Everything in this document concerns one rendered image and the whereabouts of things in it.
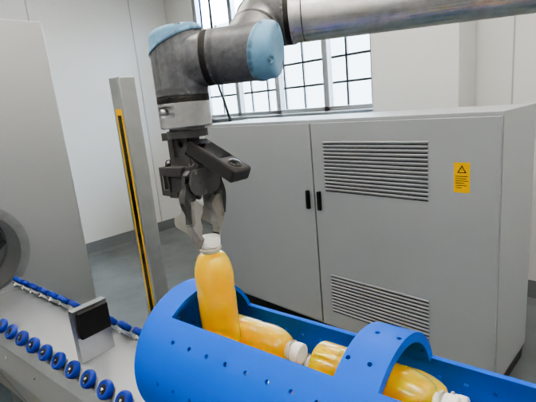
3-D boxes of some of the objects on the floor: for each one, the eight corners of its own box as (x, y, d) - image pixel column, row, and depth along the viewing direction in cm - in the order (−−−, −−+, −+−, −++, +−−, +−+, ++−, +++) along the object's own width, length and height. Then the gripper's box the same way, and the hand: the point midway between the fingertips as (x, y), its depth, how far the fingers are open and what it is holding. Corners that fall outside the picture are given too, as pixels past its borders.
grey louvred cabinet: (266, 274, 401) (251, 118, 369) (524, 354, 250) (537, 102, 217) (222, 296, 365) (200, 125, 332) (492, 405, 214) (501, 111, 181)
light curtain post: (191, 492, 181) (124, 77, 142) (201, 499, 177) (134, 76, 139) (180, 503, 176) (107, 78, 138) (190, 511, 173) (118, 76, 134)
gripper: (191, 127, 82) (206, 233, 87) (142, 134, 74) (161, 250, 78) (224, 125, 77) (237, 238, 82) (175, 132, 68) (193, 258, 73)
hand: (210, 239), depth 78 cm, fingers closed on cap, 4 cm apart
